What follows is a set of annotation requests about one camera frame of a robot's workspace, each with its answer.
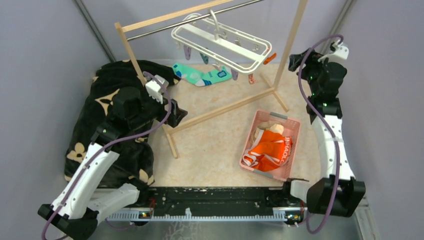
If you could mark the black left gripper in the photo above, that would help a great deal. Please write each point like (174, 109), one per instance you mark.
(176, 115)

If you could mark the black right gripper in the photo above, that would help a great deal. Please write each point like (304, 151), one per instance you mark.
(311, 60)

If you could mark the wooden drying rack frame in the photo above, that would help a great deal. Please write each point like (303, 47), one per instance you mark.
(272, 89)

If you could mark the pink perforated plastic basket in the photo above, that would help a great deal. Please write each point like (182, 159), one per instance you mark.
(292, 128)

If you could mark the orange underwear white trim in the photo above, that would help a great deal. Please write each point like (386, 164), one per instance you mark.
(268, 152)

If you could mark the white plastic clip hanger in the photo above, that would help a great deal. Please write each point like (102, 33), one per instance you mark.
(233, 48)

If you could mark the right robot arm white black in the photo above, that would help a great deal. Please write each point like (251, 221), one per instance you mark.
(337, 189)

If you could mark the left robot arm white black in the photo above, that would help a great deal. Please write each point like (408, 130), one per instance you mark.
(74, 212)

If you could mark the orange clothes peg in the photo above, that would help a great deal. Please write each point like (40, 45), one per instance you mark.
(269, 58)

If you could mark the black floral blanket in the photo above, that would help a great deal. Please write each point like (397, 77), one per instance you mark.
(136, 157)

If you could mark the green patterned sock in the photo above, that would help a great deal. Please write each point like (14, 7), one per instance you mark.
(200, 78)

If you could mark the beige cloth in basket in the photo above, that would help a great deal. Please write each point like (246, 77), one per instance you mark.
(272, 126)

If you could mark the salmon pink clothes peg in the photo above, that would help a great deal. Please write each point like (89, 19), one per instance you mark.
(251, 79)

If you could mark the teal clothes peg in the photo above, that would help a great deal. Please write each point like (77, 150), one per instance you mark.
(205, 58)

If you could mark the white clothes peg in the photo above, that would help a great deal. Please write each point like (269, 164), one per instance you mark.
(218, 66)

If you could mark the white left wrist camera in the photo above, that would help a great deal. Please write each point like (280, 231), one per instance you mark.
(154, 90)

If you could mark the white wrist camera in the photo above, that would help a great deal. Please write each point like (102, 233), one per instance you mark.
(154, 90)
(338, 53)

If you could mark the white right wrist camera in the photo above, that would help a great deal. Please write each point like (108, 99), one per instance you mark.
(338, 53)

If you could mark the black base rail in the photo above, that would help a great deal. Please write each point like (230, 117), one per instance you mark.
(219, 204)

